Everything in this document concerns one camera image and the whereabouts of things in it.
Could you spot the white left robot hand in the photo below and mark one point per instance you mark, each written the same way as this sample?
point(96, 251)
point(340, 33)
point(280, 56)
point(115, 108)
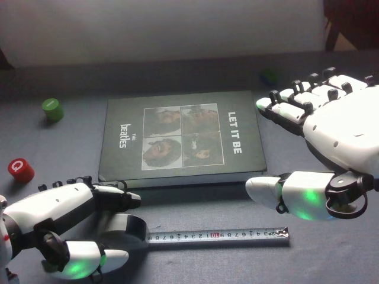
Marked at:
point(59, 198)

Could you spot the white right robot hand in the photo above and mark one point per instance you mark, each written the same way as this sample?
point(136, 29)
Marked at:
point(349, 133)

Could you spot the silver tape measure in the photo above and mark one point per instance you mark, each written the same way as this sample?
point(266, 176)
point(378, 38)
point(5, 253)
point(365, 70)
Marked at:
point(222, 235)

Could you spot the black Let It Be book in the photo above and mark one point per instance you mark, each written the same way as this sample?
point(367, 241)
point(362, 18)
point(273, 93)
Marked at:
point(124, 112)

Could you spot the red cylinder block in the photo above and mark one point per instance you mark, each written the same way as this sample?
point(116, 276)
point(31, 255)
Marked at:
point(22, 173)

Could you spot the green cylinder block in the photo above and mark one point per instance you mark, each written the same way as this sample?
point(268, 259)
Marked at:
point(53, 111)

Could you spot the green and blue block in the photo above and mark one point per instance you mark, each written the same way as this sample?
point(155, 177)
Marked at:
point(269, 77)

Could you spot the dark wooden furniture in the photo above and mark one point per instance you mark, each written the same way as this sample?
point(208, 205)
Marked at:
point(355, 23)

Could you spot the grey table cloth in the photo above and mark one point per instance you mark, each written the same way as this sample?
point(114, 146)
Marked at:
point(207, 266)

